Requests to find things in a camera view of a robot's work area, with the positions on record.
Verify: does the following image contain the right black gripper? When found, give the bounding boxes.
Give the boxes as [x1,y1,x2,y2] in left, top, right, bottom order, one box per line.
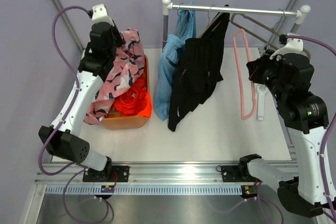
[248,49,288,103]

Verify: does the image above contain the pink patterned shorts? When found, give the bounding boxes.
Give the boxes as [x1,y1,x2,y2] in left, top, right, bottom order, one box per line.
[84,28,145,125]

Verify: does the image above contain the pink hanger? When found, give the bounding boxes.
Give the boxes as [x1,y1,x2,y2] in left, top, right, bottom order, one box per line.
[233,28,257,121]

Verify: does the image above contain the grey hanger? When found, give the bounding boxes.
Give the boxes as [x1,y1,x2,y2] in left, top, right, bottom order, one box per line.
[230,8,313,60]

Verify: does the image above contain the black shorts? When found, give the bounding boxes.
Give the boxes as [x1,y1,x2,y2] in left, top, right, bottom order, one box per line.
[167,13,230,132]

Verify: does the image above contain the black shorts hanger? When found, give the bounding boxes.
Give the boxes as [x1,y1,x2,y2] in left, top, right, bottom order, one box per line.
[198,12,223,38]

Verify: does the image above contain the orange shorts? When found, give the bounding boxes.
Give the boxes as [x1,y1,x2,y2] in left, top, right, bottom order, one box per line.
[112,74,152,118]

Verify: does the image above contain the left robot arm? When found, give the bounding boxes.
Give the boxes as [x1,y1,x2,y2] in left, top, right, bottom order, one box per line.
[38,21,124,182]

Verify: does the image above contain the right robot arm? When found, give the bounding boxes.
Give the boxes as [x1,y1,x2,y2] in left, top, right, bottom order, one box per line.
[238,49,335,218]

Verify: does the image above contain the light blue shorts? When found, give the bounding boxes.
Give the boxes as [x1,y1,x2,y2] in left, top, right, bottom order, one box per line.
[153,10,196,121]

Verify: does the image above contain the white clothes rack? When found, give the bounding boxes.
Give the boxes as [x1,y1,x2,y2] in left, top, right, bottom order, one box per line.
[162,0,310,51]

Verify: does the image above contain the orange plastic basket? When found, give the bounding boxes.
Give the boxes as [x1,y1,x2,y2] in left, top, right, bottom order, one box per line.
[101,57,150,130]

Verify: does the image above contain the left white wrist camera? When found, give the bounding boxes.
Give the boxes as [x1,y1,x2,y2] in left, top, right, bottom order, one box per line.
[88,4,115,27]

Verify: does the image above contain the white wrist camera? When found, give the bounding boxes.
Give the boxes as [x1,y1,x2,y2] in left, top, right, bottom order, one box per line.
[88,4,115,27]
[269,33,303,61]

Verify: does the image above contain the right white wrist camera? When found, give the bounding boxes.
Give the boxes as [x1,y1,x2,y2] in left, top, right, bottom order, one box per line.
[269,33,303,61]

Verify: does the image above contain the aluminium mounting rail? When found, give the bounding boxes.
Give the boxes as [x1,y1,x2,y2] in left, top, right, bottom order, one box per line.
[34,162,297,185]

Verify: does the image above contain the slotted cable duct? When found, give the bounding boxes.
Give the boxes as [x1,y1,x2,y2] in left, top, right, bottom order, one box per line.
[44,184,243,195]

